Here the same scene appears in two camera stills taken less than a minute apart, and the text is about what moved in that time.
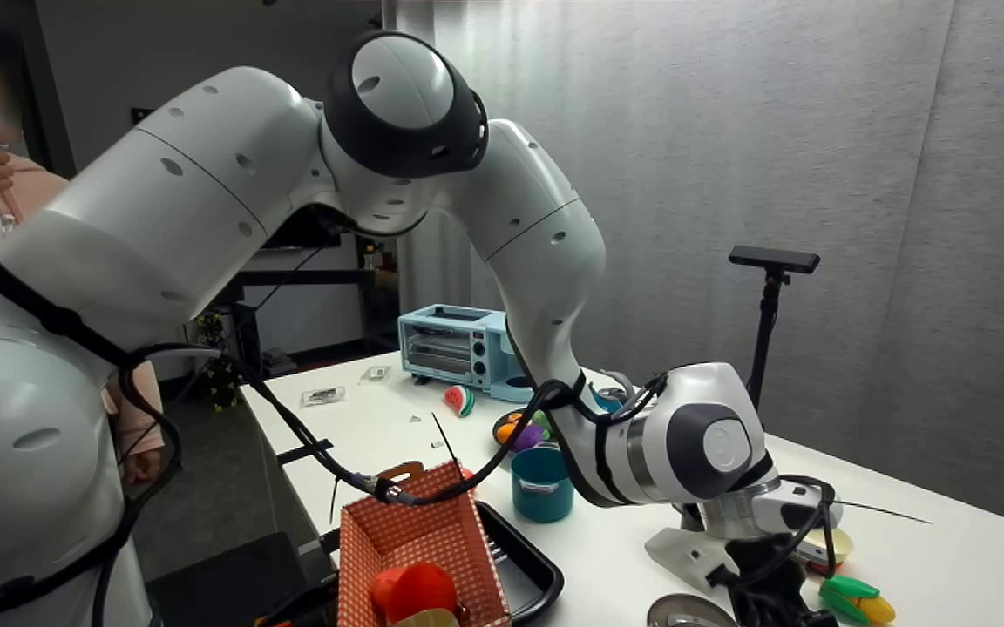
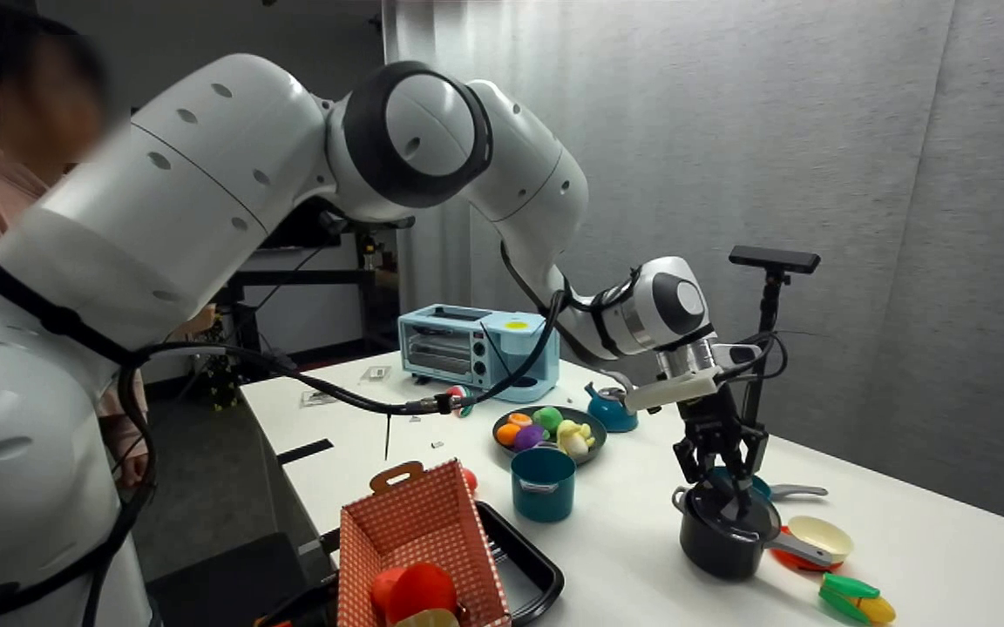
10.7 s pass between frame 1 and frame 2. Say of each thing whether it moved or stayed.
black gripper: moved
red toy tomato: stayed
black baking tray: stayed
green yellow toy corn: stayed
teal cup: stayed
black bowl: moved
